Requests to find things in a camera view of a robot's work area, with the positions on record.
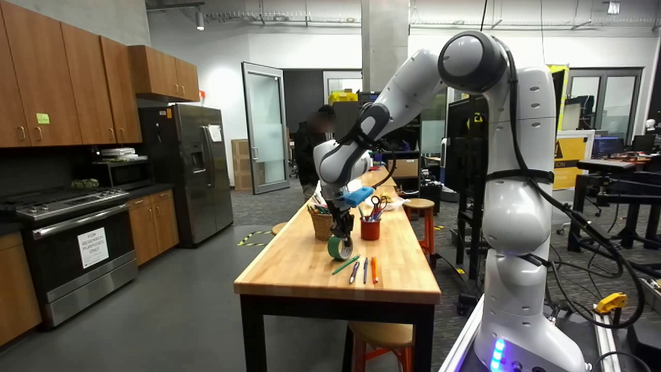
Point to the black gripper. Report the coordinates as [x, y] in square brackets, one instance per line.
[341, 215]

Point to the green masking tape roll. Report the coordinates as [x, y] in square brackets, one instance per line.
[338, 248]

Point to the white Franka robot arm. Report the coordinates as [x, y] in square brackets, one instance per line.
[517, 219]

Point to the wicker basket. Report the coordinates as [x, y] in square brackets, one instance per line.
[320, 224]

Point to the red mug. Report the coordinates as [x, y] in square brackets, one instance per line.
[371, 229]

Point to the blue marker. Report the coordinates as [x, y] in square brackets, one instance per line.
[364, 270]

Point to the orange marker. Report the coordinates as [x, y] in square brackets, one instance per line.
[375, 270]

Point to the wooden table with black legs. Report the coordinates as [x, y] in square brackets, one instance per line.
[310, 272]

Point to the round wooden stool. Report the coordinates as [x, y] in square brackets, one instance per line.
[382, 335]
[419, 205]

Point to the person in black clothes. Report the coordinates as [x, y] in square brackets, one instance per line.
[307, 148]

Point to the glass door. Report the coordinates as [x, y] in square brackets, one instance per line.
[265, 127]

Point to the black equipment rack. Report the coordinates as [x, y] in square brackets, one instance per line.
[467, 157]

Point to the white paper on refrigerator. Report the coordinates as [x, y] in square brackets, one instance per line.
[215, 133]

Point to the stainless steel refrigerator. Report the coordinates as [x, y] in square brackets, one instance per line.
[187, 172]

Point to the wooden lower kitchen cabinets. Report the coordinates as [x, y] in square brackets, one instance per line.
[154, 225]

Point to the wooden kitchen cabinets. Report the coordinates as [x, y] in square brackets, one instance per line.
[69, 84]
[154, 225]

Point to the concrete column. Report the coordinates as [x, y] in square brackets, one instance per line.
[385, 41]

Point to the microwave oven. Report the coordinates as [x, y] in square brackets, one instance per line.
[121, 172]

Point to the wooden cabinet above refrigerator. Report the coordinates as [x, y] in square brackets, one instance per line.
[166, 73]

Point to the yellow equipment cart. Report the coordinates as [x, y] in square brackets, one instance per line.
[570, 148]

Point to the white paper on oven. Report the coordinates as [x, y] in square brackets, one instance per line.
[94, 248]

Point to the stainless steel oven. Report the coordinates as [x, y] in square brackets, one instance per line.
[75, 260]

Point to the black workbench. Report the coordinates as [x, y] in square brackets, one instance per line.
[612, 183]

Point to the yellow clamp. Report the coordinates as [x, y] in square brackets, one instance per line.
[612, 302]

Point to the wooden upper kitchen cabinets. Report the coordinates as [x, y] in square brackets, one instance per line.
[69, 84]

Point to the green sticky note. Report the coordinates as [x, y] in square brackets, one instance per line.
[42, 118]

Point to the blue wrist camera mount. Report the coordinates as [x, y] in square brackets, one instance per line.
[358, 194]

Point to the aluminium rail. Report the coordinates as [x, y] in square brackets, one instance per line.
[463, 338]

